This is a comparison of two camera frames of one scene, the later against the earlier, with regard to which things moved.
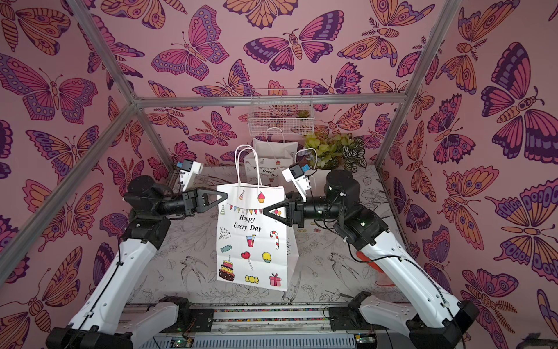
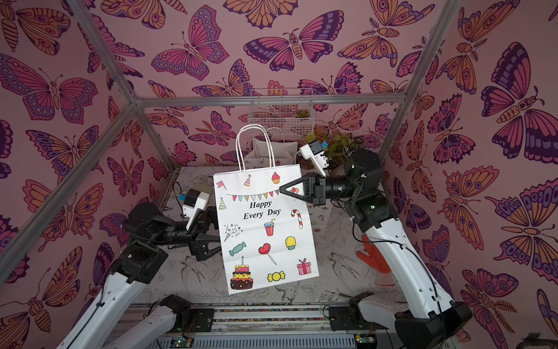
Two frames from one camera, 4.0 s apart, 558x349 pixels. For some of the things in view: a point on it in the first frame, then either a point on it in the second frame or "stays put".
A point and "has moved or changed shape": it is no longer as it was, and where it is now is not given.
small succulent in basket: [303, 113] stays put
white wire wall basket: [281, 112] stays put
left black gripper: [195, 202] to [199, 247]
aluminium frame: [139, 100] stays put
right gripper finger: [284, 203] to [290, 184]
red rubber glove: [383, 279] stays put
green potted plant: [333, 152] stays put
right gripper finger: [277, 218] to [296, 195]
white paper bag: [253, 249] has moved or changed shape
